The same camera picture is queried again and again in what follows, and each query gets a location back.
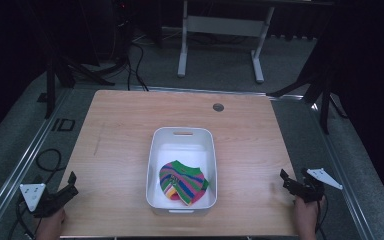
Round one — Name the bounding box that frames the hand-held gripper cable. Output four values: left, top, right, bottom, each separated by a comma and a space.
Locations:
314, 195, 330, 240
9, 199, 36, 240

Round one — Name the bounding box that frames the black metal stand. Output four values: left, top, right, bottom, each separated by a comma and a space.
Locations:
267, 49, 349, 136
37, 54, 116, 120

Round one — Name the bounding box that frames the black equipment tower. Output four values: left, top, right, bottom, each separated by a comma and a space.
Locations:
111, 0, 136, 66

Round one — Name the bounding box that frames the person's right hand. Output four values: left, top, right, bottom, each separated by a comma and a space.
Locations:
292, 195, 327, 240

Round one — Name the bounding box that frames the colourful striped sock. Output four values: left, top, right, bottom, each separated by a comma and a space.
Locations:
158, 159, 211, 206

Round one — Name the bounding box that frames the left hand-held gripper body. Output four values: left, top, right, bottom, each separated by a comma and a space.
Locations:
19, 182, 69, 219

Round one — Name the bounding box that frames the left hand-held gripper cable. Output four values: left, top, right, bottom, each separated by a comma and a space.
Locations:
9, 199, 36, 240

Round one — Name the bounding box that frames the right hand-held gripper cable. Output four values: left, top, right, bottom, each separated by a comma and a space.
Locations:
314, 195, 330, 240

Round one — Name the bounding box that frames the black floor cable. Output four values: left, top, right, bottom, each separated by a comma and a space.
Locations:
125, 41, 150, 92

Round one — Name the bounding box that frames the white plastic bin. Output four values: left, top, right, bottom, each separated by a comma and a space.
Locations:
145, 126, 219, 215

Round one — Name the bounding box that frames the black looped cable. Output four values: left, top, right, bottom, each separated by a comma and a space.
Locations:
34, 147, 63, 174

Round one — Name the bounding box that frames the person's left hand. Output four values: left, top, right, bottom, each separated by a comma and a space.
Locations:
34, 207, 67, 240

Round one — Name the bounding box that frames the white metal desk frame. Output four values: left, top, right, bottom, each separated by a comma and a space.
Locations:
176, 0, 276, 85

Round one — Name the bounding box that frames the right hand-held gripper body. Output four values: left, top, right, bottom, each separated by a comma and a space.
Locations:
294, 167, 344, 204

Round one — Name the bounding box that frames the silver metal floor rail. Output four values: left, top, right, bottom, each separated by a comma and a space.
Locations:
129, 85, 305, 102
308, 102, 378, 240
0, 87, 74, 236

